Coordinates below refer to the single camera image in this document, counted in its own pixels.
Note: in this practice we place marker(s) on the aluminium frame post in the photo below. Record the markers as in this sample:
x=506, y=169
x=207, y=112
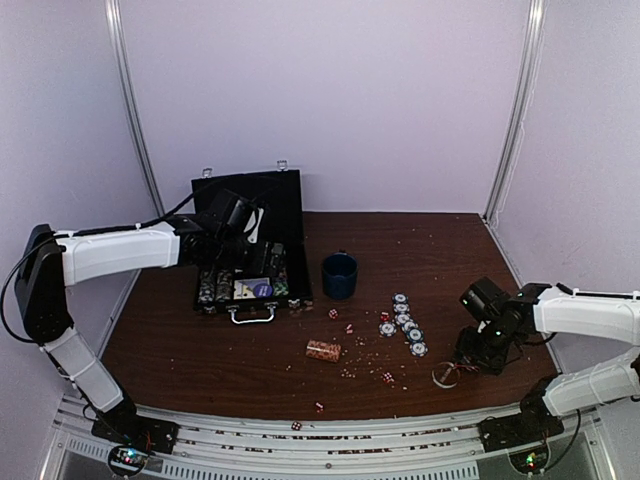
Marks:
x=522, y=97
x=118, y=41

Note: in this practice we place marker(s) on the right poker chip row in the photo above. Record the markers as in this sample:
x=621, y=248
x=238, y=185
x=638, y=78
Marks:
x=278, y=270

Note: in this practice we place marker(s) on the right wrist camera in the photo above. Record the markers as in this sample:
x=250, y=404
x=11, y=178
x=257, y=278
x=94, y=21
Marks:
x=484, y=299

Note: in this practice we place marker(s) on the aluminium front rail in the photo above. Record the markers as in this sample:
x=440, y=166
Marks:
x=444, y=446

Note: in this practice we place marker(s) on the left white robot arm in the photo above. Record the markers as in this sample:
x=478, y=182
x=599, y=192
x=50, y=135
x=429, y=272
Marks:
x=53, y=261

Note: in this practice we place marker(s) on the left poker chip row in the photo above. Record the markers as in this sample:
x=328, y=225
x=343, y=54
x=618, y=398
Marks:
x=207, y=288

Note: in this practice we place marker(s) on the poker chip row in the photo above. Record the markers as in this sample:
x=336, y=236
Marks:
x=278, y=270
x=207, y=288
x=224, y=286

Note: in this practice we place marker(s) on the left aluminium frame post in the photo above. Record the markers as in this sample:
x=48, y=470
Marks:
x=118, y=41

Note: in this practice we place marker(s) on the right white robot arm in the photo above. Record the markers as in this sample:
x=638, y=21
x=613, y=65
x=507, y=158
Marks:
x=505, y=320

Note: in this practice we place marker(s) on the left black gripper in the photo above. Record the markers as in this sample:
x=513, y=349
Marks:
x=258, y=265

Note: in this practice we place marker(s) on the right aluminium frame post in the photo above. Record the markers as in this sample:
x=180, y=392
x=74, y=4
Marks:
x=522, y=97

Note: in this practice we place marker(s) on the dark blue mug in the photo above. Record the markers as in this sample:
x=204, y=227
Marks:
x=339, y=275

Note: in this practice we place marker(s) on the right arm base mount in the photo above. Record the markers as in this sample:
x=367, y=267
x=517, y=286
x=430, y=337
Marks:
x=528, y=426

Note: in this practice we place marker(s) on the black poker case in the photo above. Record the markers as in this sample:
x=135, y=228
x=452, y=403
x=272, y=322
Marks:
x=279, y=192

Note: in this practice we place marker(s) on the playing card deck box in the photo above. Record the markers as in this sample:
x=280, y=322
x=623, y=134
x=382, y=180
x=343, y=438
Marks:
x=243, y=287

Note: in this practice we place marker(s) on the purple small blind button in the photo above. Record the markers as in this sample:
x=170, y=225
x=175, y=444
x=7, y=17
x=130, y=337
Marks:
x=262, y=290

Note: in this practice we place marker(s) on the clear round dealer button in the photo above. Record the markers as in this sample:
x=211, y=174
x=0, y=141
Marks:
x=445, y=375

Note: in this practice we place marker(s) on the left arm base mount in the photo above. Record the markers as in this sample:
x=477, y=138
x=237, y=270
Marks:
x=147, y=434

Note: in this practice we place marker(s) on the brown poker chip roll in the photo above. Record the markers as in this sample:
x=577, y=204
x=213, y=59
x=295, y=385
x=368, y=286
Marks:
x=319, y=350

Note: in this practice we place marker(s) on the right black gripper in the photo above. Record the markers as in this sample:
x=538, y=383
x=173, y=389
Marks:
x=465, y=347

